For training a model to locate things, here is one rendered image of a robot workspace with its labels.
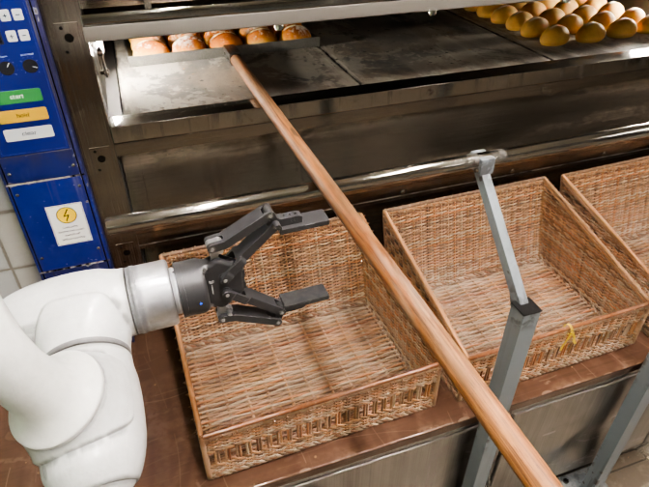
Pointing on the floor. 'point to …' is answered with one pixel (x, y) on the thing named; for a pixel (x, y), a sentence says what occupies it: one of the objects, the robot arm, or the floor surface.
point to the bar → (611, 447)
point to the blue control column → (21, 170)
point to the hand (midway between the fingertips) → (319, 257)
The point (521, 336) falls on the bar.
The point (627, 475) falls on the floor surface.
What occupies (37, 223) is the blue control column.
